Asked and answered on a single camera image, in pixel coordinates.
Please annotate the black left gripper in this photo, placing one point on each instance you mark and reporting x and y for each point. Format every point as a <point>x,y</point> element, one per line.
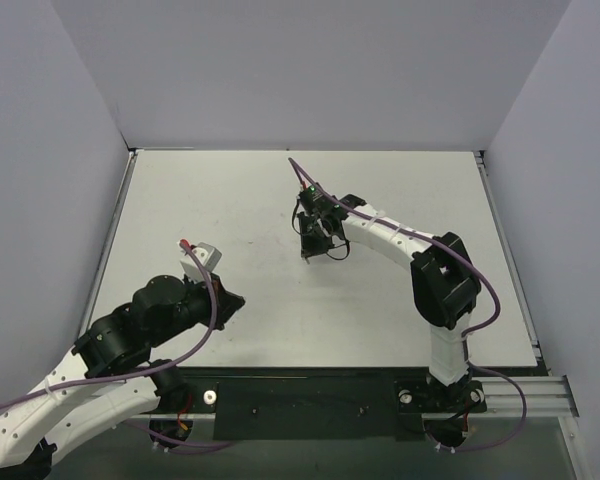
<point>225,304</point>

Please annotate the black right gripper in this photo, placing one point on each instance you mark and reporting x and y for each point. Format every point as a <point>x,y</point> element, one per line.
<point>313,240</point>

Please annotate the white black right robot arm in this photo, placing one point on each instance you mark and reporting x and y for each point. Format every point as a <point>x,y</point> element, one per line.
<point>444,288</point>

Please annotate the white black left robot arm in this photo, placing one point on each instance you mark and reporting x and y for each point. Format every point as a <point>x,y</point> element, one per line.
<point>38,433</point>

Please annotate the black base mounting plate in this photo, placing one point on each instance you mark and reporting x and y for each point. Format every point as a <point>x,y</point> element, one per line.
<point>327,403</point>

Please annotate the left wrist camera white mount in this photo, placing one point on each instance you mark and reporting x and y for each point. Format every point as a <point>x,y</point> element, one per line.
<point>201,254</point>

